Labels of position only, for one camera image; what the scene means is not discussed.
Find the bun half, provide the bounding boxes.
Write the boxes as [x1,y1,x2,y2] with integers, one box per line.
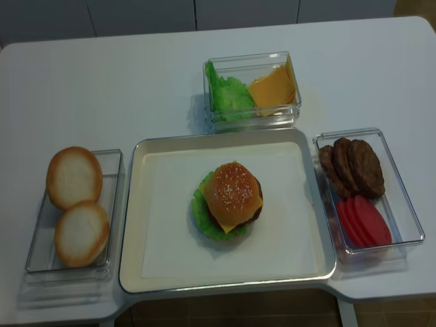
[54,201,110,268]
[46,146,103,210]
[202,161,263,225]

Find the green lettuce on burger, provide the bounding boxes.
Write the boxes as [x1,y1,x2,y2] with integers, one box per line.
[191,172,249,241]

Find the yellow cheese slice on burger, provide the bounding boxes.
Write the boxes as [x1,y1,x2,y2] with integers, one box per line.
[199,181,237,234]

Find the green lettuce in container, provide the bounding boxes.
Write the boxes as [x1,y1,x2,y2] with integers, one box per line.
[205,61,255,122]

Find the clear lettuce and cheese container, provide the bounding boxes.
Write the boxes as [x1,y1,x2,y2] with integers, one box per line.
[203,51,302,130]

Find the stacked cheese slices in container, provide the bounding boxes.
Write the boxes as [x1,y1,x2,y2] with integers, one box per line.
[248,57,296,117]

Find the brown patty on burger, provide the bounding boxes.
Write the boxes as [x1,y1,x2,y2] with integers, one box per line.
[235,179,263,229]

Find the red tomato slice on burger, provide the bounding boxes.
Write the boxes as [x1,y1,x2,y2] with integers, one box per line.
[207,208,223,230]

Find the white metal baking tray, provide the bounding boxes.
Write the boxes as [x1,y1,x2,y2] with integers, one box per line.
[119,128,336,293]

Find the left brown patty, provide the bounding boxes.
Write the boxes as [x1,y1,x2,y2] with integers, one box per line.
[318,145,352,199]

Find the middle brown patty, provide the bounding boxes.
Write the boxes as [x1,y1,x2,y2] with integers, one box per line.
[333,138,360,196]

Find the left red tomato slice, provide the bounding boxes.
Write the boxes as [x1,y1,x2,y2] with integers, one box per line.
[337,200,360,247]

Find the middle red tomato slice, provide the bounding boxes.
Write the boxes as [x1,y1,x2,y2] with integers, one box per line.
[345,198,371,248]

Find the right brown patty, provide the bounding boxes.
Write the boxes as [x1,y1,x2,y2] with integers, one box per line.
[347,140,386,199]

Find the clear patty and tomato container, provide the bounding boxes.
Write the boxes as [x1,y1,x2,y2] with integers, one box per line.
[313,128,425,262]

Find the clear bun container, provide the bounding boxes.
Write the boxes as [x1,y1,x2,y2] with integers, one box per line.
[25,149,124,277]

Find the right red tomato slice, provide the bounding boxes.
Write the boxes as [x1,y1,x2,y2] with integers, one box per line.
[352,196,392,247]

